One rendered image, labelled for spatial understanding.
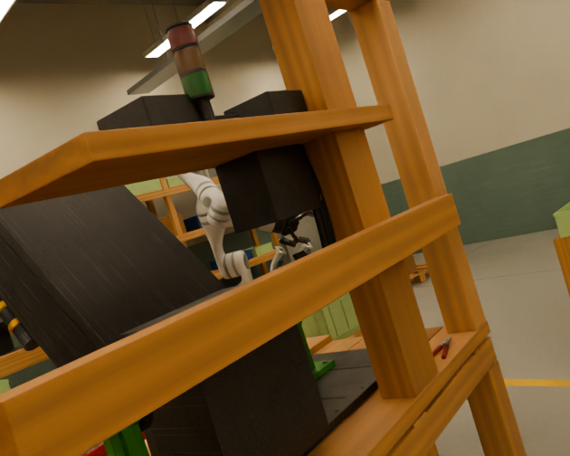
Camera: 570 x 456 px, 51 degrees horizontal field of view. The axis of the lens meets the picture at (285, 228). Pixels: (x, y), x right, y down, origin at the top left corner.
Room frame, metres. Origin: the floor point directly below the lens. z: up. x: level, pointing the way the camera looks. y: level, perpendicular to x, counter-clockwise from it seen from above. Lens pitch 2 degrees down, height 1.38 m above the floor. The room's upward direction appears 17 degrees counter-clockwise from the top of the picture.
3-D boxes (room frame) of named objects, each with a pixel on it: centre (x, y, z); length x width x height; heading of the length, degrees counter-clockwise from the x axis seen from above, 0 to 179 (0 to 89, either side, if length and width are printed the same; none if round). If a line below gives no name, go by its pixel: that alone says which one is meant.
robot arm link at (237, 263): (2.18, 0.22, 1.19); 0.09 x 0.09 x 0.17; 78
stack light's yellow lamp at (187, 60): (1.06, 0.07, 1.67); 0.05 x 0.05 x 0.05
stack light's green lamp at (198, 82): (1.06, 0.07, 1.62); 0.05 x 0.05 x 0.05
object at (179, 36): (1.06, 0.07, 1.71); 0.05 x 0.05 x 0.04
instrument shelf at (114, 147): (1.18, 0.03, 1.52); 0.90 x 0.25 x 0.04; 143
